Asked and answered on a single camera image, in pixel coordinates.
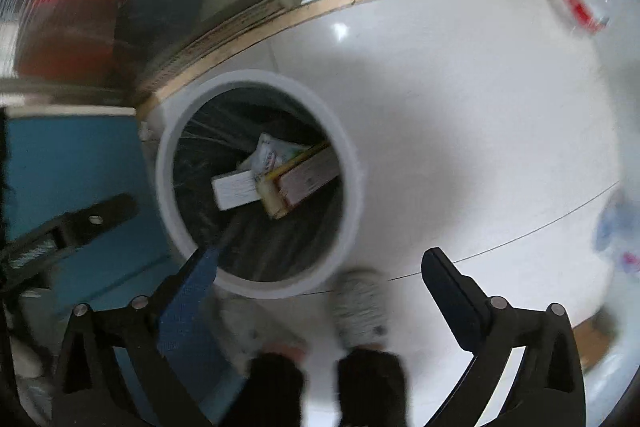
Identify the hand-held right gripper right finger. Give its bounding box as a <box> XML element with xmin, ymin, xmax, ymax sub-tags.
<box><xmin>421</xmin><ymin>248</ymin><xmax>587</xmax><ymax>427</ymax></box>

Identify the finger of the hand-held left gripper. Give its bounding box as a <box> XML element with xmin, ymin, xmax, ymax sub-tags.
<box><xmin>52</xmin><ymin>193</ymin><xmax>137</xmax><ymax>254</ymax></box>

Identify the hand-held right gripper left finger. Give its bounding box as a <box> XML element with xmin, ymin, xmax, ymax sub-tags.
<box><xmin>52</xmin><ymin>244</ymin><xmax>251</xmax><ymax>427</ymax></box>

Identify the white round trash bin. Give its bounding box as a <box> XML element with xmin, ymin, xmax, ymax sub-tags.
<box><xmin>154</xmin><ymin>69</ymin><xmax>363</xmax><ymax>300</ymax></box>

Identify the blue table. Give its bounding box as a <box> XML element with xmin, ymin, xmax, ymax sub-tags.
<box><xmin>0</xmin><ymin>107</ymin><xmax>176</xmax><ymax>308</ymax></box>

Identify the grey slipper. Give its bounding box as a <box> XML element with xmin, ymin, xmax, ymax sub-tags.
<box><xmin>215</xmin><ymin>294</ymin><xmax>308</xmax><ymax>363</ymax></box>
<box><xmin>332</xmin><ymin>271</ymin><xmax>392</xmax><ymax>350</ymax></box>

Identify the person's right leg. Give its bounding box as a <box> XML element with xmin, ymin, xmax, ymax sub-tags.
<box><xmin>337</xmin><ymin>346</ymin><xmax>408</xmax><ymax>427</ymax></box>

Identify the person's leg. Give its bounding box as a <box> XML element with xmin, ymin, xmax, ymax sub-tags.
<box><xmin>337</xmin><ymin>346</ymin><xmax>408</xmax><ymax>427</ymax></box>
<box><xmin>235</xmin><ymin>351</ymin><xmax>307</xmax><ymax>427</ymax></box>

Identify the person's left leg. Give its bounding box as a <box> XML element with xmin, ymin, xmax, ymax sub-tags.
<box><xmin>235</xmin><ymin>351</ymin><xmax>307</xmax><ymax>427</ymax></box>

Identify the white cardboard box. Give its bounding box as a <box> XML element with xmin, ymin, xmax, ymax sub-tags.
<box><xmin>211</xmin><ymin>169</ymin><xmax>263</xmax><ymax>211</ymax></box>

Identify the black bin liner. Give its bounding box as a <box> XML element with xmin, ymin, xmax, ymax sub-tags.
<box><xmin>170</xmin><ymin>87</ymin><xmax>346</xmax><ymax>283</ymax></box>

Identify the brown cardboard piece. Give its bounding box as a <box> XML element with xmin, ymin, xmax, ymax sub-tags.
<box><xmin>570</xmin><ymin>311</ymin><xmax>621</xmax><ymax>373</ymax></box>

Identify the white green snack packet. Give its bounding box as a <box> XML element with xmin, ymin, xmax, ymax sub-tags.
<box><xmin>237</xmin><ymin>133</ymin><xmax>307</xmax><ymax>182</ymax></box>

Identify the blue white plastic wrapper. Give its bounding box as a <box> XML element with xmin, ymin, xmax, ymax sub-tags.
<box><xmin>592</xmin><ymin>191</ymin><xmax>640</xmax><ymax>279</ymax></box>

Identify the brown cardboard box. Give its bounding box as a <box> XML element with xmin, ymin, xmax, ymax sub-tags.
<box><xmin>256</xmin><ymin>142</ymin><xmax>342</xmax><ymax>220</ymax></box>

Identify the red object behind glass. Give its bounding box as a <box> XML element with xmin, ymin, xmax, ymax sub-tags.
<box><xmin>14</xmin><ymin>0</ymin><xmax>126</xmax><ymax>82</ymax></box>

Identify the dark object behind glass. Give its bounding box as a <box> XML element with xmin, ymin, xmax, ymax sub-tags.
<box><xmin>114</xmin><ymin>0</ymin><xmax>212</xmax><ymax>75</ymax></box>

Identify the wooden door threshold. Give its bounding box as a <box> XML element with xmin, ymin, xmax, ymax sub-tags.
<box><xmin>135</xmin><ymin>0</ymin><xmax>536</xmax><ymax>120</ymax></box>

